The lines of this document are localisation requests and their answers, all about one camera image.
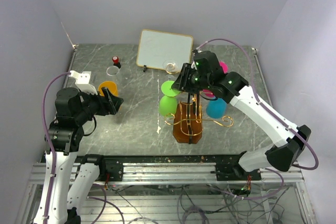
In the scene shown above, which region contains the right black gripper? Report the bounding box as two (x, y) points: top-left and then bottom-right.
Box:
(172, 63), (212, 94)

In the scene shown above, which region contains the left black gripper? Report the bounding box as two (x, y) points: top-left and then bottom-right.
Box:
(75, 86), (123, 123)

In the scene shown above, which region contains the clear wine glass back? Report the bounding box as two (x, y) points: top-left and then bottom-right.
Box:
(163, 59), (181, 81)

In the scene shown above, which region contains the clear wine glass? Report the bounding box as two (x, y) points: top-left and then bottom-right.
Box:
(106, 66), (120, 81)
(163, 59), (181, 81)

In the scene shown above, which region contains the orange wine glass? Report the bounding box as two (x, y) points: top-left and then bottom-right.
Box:
(98, 81), (119, 97)

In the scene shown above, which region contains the green wine glass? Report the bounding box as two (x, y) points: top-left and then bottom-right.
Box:
(159, 80), (181, 117)

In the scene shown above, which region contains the clear wine glass front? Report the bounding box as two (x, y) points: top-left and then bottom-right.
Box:
(106, 66), (120, 81)

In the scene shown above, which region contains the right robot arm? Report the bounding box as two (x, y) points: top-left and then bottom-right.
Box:
(172, 51), (311, 180)

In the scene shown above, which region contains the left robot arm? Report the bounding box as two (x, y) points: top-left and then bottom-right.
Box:
(33, 87), (123, 223)

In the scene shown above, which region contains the pink wine glass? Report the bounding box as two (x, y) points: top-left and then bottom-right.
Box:
(203, 61), (228, 99)

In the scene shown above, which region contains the blue wine glass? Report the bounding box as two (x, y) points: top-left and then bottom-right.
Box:
(206, 98), (227, 119)

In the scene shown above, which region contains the gold framed whiteboard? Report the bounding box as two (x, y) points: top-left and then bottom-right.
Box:
(136, 29), (193, 70)

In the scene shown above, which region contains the red black stamp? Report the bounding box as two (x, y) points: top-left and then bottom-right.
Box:
(112, 56), (121, 69)

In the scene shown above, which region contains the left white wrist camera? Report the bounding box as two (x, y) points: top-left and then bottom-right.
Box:
(69, 70), (98, 95)

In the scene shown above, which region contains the gold wire glass rack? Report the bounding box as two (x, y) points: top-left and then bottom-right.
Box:
(163, 93), (234, 144)

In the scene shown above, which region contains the aluminium frame rail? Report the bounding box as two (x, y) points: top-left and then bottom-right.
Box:
(28, 163), (304, 186)

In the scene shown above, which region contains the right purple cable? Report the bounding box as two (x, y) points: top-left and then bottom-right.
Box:
(195, 38), (320, 171)

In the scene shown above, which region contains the purple cable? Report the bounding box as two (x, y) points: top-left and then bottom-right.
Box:
(195, 38), (320, 171)
(40, 72), (71, 222)

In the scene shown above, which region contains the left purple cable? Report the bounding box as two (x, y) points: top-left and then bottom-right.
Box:
(40, 72), (71, 222)

